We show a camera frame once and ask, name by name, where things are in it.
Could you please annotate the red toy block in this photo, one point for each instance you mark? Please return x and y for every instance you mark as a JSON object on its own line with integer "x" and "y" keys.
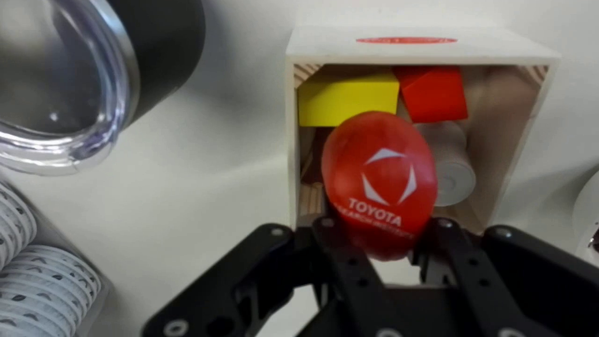
{"x": 432, "y": 94}

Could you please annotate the white toy cylinder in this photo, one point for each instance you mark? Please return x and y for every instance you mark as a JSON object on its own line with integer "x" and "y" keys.
{"x": 453, "y": 169}

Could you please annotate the black tumbler with clear lid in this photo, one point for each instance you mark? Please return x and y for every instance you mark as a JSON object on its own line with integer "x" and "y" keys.
{"x": 93, "y": 75}

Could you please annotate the tall patterned paper cup stack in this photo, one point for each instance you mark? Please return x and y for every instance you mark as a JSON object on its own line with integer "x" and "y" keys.
{"x": 43, "y": 292}

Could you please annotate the yellow toy block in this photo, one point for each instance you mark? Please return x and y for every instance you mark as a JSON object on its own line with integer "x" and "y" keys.
{"x": 346, "y": 99}

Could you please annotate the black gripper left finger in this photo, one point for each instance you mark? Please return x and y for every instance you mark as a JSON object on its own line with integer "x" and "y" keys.
{"x": 273, "y": 281}

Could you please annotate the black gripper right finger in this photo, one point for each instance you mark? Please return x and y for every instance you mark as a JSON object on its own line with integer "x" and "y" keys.
{"x": 498, "y": 273}

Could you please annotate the short patterned paper cup stack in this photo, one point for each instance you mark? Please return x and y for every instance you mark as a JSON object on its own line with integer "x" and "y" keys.
{"x": 11, "y": 217}

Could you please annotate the white wooden box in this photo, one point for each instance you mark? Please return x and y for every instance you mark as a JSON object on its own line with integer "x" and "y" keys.
{"x": 412, "y": 47}

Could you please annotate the orange toy with white logo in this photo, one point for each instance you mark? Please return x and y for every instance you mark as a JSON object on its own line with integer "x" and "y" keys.
{"x": 380, "y": 180}

